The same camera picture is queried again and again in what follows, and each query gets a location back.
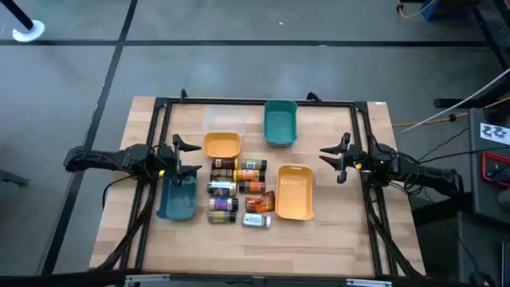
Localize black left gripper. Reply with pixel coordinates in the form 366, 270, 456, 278
153, 134, 203, 187

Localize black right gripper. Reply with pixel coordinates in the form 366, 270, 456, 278
319, 132, 371, 185

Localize brown label jar yellow cap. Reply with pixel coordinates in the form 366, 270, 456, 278
210, 158, 240, 171

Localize purple label spice jar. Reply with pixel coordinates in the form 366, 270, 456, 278
208, 197, 239, 212

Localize yellow green label spice jar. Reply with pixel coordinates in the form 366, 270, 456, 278
240, 158, 269, 171

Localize bagel sesame seasoning jar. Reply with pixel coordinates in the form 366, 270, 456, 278
241, 213, 273, 230

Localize dark blue plastic bin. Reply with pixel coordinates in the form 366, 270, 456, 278
156, 169, 199, 221

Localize small yellow plastic bin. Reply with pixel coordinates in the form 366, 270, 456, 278
202, 132, 242, 159

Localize patterned label jar yellow cap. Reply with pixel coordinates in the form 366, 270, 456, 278
210, 168, 239, 182

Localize silver label spice jar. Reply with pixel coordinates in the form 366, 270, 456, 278
206, 181, 238, 197

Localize large yellow plastic bin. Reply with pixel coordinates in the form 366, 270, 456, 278
275, 163, 316, 221

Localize clear plastic bin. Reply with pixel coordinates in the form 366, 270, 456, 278
205, 104, 249, 134

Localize teal plastic bin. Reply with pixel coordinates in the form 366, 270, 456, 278
263, 100, 299, 147

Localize orange spice jar yellow cap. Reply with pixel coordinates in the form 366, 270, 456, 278
234, 169, 267, 183

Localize orange label jar black cap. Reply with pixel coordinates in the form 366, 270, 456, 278
237, 181, 267, 195

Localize orange brown spice pouch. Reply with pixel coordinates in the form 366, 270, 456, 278
244, 190, 277, 214

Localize red framed black device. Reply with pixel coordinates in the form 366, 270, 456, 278
479, 151, 510, 193

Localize black equipment cart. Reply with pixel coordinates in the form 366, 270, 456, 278
469, 107, 510, 225

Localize white printed sticker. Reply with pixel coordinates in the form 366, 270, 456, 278
479, 122, 510, 146

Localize blue box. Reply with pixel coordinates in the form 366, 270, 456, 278
421, 0, 444, 22

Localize white round pole base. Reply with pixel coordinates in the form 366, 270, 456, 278
11, 19, 46, 43

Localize black stand legs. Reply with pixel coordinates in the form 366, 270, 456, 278
433, 0, 510, 109

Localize black pole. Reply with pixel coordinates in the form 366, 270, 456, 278
0, 0, 35, 31

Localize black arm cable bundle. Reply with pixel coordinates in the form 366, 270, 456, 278
95, 181, 161, 277
365, 185, 424, 278

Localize black aluminium table frame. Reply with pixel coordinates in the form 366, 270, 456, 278
89, 95, 426, 280

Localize yellow cable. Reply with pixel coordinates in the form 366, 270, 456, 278
392, 96, 510, 128
396, 0, 439, 19

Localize white cable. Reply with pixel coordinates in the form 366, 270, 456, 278
395, 67, 510, 137

